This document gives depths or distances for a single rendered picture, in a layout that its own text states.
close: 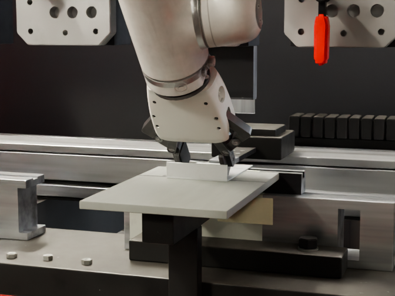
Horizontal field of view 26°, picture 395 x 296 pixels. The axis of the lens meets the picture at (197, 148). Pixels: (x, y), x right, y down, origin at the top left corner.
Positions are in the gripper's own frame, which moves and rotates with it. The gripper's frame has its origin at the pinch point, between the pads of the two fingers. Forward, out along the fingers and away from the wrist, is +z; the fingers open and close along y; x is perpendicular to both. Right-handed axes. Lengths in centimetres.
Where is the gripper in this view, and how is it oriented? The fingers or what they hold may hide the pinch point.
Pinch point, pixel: (204, 158)
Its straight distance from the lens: 116.5
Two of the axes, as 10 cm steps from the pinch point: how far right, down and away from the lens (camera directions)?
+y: -9.5, -0.4, 3.1
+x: -2.3, 7.5, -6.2
